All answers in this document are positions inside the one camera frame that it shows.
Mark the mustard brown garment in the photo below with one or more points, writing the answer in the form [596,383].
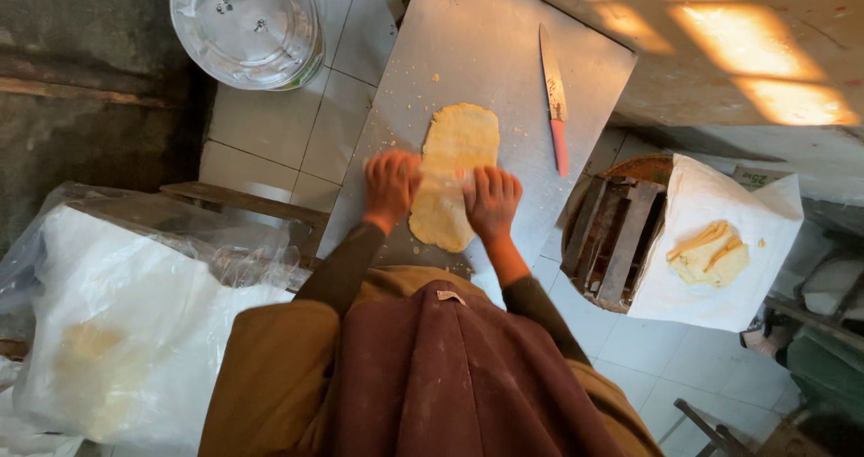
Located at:
[270,383]

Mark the maroon apron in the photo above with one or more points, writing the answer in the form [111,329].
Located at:
[452,383]

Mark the person's left fingers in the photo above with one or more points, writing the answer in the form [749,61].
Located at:
[393,163]

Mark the wooden bench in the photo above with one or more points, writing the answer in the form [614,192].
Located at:
[253,207]

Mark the white paper sheet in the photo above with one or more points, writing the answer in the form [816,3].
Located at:
[715,241]

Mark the person's left hand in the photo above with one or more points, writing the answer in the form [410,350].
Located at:
[390,188]

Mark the round metal lidded container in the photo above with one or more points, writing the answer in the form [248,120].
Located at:
[246,28]

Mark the person's right hand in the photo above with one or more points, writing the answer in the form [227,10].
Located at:
[491,204]

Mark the large clear plastic bag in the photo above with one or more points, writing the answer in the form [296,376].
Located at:
[128,322]

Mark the person's right fingers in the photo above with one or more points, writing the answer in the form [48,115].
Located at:
[493,179]

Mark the pile of cut dough strips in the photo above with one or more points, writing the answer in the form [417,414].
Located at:
[709,254]

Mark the flat yellow dough sheet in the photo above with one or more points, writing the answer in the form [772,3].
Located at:
[451,173]

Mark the round basket with wooden slats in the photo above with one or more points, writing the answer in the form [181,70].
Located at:
[611,238]

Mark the metal stool frame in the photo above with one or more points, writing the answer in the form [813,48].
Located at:
[709,433]

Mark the clear rolling pin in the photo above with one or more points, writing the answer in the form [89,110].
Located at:
[442,179]

